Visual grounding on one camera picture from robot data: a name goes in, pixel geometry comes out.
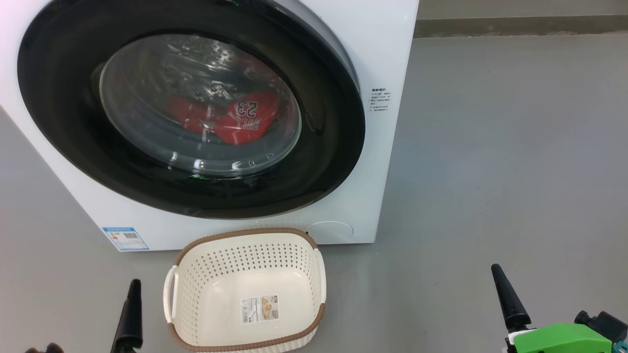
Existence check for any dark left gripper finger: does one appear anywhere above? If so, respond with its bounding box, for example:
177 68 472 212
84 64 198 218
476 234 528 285
110 279 143 353

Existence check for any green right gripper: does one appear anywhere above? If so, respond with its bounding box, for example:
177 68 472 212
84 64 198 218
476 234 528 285
491 264 614 353

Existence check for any glossy grey appliance door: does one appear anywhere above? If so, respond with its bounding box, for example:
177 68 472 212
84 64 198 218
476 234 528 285
17 0 366 220

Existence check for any red number 23 jersey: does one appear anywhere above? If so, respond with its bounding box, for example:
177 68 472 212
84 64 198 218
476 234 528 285
167 91 280 146

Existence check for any cream perforated laundry basket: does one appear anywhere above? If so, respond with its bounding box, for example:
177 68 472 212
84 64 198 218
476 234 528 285
163 227 327 353

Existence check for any printed product label sticker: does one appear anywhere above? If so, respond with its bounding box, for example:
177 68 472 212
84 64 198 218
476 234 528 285
240 295 279 324

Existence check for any white front-load washing machine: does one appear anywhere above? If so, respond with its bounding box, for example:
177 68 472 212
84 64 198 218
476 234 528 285
0 0 420 252

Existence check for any blue energy label sticker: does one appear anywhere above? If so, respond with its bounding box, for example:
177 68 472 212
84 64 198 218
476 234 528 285
102 227 150 252

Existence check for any round white filter cover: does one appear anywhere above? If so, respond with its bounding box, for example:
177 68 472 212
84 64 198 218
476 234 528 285
307 221 354 244

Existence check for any small text print sticker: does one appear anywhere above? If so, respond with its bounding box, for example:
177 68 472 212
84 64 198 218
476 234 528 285
369 88 392 113

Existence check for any grey wall baseboard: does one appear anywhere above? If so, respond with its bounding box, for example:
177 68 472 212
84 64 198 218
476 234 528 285
414 15 628 38

